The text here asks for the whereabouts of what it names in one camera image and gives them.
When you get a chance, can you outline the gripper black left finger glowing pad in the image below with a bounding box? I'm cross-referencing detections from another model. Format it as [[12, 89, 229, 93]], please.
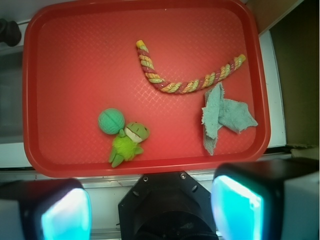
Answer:
[[0, 178, 92, 240]]

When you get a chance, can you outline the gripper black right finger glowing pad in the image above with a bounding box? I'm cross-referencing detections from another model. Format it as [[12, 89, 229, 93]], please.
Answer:
[[211, 157, 320, 240]]

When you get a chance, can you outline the black knob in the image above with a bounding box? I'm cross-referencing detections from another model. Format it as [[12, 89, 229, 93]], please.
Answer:
[[0, 18, 22, 47]]

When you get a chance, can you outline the multicolour twisted rope toy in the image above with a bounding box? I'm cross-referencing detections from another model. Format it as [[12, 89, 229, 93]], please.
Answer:
[[136, 40, 247, 95]]

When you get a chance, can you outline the red plastic tray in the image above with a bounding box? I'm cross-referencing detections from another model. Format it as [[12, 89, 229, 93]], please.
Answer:
[[22, 0, 271, 178]]

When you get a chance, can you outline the light blue cloth rag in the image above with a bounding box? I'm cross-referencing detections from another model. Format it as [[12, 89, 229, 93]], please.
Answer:
[[201, 83, 258, 156]]

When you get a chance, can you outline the green plush frog toy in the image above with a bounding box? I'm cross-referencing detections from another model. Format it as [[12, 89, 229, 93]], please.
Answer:
[[108, 122, 150, 168]]

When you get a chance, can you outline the green rubber ball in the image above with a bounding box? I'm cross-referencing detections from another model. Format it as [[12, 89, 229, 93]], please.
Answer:
[[98, 108, 125, 135]]

